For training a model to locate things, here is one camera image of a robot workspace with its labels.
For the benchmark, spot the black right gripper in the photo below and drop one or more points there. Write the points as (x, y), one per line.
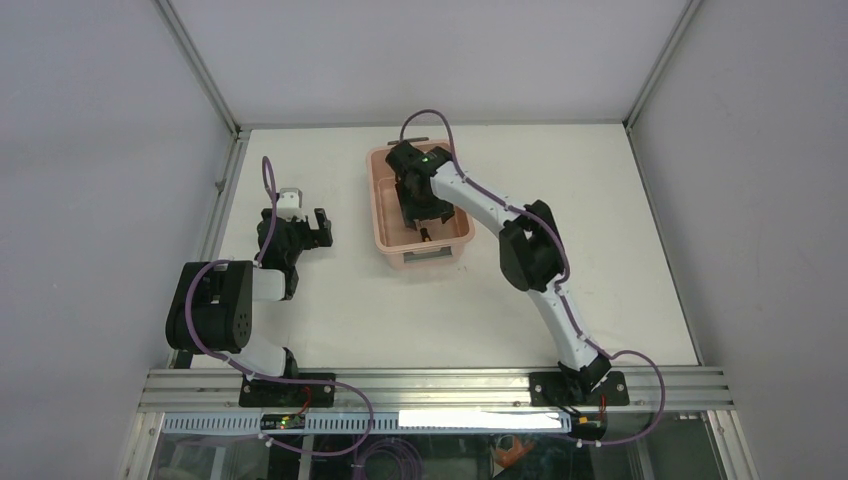
(412, 212)

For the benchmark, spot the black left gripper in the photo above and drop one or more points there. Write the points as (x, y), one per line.
(314, 237)

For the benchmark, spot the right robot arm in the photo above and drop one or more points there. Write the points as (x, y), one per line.
(431, 186)

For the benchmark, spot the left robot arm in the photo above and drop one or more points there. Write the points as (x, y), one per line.
(212, 308)

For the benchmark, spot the pink plastic bin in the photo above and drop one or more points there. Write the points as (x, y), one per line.
(402, 247)

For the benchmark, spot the orange object under table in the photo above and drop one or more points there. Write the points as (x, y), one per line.
(510, 448)

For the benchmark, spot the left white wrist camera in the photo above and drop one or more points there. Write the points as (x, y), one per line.
(289, 204)

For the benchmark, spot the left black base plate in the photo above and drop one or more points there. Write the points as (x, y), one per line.
(266, 394)

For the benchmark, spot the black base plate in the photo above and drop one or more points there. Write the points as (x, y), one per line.
(266, 394)
(551, 388)

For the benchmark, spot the white slotted cable duct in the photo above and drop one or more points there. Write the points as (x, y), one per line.
(402, 422)

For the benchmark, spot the aluminium front rail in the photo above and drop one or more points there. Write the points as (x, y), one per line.
(636, 389)

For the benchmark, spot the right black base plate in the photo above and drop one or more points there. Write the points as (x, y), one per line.
(551, 388)

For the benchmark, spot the aluminium left frame post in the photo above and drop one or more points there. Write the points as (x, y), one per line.
(173, 22)

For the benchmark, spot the aluminium frame post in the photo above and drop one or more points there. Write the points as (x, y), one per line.
(668, 50)
(173, 22)

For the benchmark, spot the aluminium right frame post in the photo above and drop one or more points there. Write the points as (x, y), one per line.
(668, 50)

